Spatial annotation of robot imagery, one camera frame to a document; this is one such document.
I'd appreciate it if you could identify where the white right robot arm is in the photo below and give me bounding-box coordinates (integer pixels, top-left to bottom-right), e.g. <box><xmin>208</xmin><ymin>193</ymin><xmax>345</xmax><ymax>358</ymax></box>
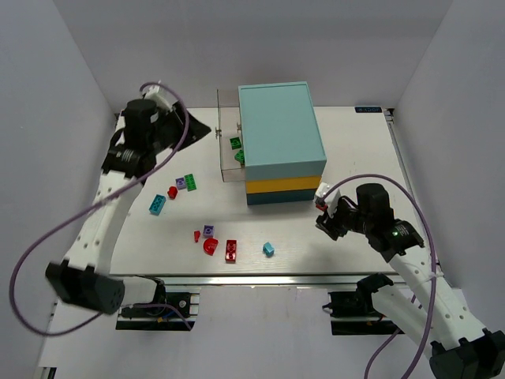
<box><xmin>315</xmin><ymin>183</ymin><xmax>504</xmax><ymax>378</ymax></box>

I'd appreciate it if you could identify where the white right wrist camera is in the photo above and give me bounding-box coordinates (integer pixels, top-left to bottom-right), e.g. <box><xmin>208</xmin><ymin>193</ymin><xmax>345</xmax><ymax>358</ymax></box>
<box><xmin>314</xmin><ymin>182</ymin><xmax>342</xmax><ymax>218</ymax></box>

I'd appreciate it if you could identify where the small green lego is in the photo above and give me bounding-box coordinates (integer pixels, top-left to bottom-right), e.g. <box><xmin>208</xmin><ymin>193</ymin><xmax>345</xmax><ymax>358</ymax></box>
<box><xmin>234</xmin><ymin>150</ymin><xmax>245</xmax><ymax>165</ymax></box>

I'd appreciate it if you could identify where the purple square lego lower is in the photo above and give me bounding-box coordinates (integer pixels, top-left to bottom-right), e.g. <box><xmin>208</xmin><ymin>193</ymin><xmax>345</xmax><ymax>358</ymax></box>
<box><xmin>202</xmin><ymin>225</ymin><xmax>215</xmax><ymax>238</ymax></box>

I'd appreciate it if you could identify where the purple square lego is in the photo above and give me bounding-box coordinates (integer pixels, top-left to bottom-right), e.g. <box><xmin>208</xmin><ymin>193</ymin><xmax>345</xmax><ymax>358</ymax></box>
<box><xmin>175</xmin><ymin>177</ymin><xmax>187</xmax><ymax>190</ymax></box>
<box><xmin>202</xmin><ymin>225</ymin><xmax>215</xmax><ymax>238</ymax></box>

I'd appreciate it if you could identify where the cyan rectangular lego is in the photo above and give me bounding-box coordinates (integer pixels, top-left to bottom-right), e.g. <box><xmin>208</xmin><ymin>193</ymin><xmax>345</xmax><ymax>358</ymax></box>
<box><xmin>149</xmin><ymin>194</ymin><xmax>166</xmax><ymax>216</ymax></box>

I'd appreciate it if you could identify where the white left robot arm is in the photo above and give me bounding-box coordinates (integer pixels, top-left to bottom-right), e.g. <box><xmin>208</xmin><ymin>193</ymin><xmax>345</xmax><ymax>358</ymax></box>
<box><xmin>45</xmin><ymin>99</ymin><xmax>211</xmax><ymax>314</ymax></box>

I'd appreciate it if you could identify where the purple square lego upper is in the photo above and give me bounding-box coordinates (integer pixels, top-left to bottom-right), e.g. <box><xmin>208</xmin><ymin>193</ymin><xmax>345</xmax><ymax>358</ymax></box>
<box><xmin>175</xmin><ymin>177</ymin><xmax>187</xmax><ymax>190</ymax></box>

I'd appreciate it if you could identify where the green lego plate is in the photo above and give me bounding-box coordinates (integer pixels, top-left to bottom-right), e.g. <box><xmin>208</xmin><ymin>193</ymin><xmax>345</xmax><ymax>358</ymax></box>
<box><xmin>184</xmin><ymin>174</ymin><xmax>197</xmax><ymax>192</ymax></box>

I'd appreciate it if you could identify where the red stud lego left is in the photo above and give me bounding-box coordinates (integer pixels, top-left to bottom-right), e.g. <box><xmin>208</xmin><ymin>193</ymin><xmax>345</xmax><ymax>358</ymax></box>
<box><xmin>167</xmin><ymin>186</ymin><xmax>178</xmax><ymax>200</ymax></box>

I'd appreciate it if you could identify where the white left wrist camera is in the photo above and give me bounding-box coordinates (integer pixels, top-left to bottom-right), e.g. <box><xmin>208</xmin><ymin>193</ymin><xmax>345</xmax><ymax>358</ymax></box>
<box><xmin>140</xmin><ymin>82</ymin><xmax>173</xmax><ymax>111</ymax></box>

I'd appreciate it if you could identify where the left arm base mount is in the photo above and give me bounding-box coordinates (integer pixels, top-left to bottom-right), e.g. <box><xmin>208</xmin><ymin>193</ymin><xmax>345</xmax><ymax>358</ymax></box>
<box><xmin>115</xmin><ymin>276</ymin><xmax>200</xmax><ymax>332</ymax></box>

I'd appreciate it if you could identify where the blue label right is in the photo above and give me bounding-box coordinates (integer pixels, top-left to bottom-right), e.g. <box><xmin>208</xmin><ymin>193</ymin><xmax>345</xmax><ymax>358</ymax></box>
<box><xmin>354</xmin><ymin>107</ymin><xmax>383</xmax><ymax>114</ymax></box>

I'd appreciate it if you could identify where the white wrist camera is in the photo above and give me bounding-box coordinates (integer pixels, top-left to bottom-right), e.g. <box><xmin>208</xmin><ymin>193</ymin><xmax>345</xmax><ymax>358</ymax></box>
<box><xmin>314</xmin><ymin>182</ymin><xmax>342</xmax><ymax>218</ymax></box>
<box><xmin>140</xmin><ymin>82</ymin><xmax>173</xmax><ymax>111</ymax></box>

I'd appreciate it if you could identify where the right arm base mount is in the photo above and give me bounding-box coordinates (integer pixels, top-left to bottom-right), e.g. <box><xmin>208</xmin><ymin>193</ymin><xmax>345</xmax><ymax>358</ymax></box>
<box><xmin>322</xmin><ymin>273</ymin><xmax>403</xmax><ymax>336</ymax></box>

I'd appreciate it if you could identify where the stacked teal yellow drawer cabinet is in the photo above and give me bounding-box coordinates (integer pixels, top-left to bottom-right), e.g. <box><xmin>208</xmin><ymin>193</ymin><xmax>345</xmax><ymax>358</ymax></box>
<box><xmin>238</xmin><ymin>81</ymin><xmax>327</xmax><ymax>206</ymax></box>

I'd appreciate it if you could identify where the small cyan lego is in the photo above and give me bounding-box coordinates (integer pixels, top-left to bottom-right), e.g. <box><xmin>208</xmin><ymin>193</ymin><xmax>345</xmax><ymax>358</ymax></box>
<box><xmin>263</xmin><ymin>242</ymin><xmax>275</xmax><ymax>257</ymax></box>

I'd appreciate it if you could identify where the red half-round lego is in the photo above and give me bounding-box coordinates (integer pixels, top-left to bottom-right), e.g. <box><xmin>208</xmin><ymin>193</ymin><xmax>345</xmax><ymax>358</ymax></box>
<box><xmin>203</xmin><ymin>238</ymin><xmax>219</xmax><ymax>256</ymax></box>

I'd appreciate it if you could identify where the transparent drawer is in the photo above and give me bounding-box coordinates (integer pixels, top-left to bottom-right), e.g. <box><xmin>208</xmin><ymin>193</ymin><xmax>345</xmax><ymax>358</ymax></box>
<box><xmin>215</xmin><ymin>88</ymin><xmax>245</xmax><ymax>182</ymax></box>

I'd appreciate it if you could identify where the red transparent rectangular lego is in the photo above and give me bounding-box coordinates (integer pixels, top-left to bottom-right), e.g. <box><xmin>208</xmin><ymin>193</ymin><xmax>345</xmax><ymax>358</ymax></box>
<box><xmin>225</xmin><ymin>239</ymin><xmax>238</xmax><ymax>264</ymax></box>

